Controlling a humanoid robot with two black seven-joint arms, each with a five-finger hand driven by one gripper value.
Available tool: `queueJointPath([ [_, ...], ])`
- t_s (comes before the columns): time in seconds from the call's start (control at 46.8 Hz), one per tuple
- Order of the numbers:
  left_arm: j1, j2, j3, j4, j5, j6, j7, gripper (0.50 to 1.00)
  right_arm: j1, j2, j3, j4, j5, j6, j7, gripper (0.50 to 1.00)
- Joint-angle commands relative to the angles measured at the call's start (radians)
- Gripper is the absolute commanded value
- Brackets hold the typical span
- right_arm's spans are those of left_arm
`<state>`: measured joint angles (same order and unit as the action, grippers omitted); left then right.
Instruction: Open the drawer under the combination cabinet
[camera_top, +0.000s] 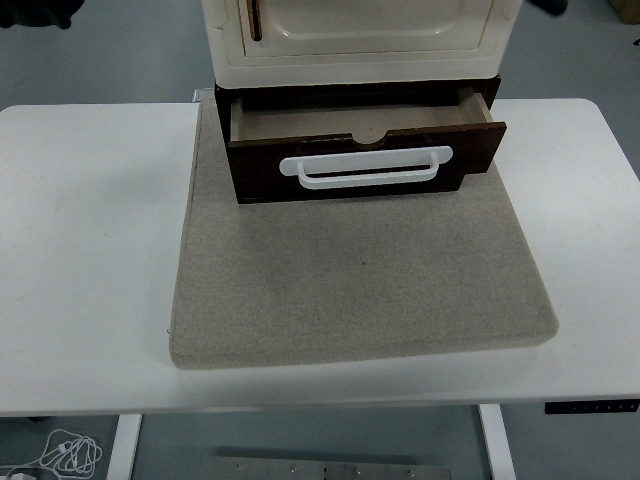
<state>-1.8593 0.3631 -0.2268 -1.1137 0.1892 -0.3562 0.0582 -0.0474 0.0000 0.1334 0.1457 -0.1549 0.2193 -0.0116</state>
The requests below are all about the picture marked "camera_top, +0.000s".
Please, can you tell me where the cardboard box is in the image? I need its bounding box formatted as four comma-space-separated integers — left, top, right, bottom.
609, 0, 640, 24

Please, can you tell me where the white table leg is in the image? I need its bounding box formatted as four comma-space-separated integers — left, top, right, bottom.
106, 413, 144, 480
477, 403, 517, 480

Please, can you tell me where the black table control panel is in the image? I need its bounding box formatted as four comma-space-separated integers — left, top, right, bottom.
544, 399, 640, 416

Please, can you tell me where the dark wooden drawer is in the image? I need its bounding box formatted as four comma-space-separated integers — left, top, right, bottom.
227, 87, 508, 205

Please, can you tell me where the cream plastic cabinet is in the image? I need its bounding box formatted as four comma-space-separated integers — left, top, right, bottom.
201, 0, 524, 90

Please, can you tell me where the beige fabric mat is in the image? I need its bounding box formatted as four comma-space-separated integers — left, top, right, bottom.
167, 97, 560, 370

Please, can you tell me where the white drawer handle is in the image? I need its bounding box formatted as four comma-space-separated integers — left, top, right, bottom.
279, 145, 455, 191

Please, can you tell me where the dark rounded object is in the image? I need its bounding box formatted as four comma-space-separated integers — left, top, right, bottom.
528, 0, 570, 16

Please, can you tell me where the brown cabinet door handle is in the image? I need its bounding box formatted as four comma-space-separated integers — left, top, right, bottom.
244, 0, 264, 42

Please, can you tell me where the white cable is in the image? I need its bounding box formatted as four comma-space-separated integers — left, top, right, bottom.
24, 428, 104, 475

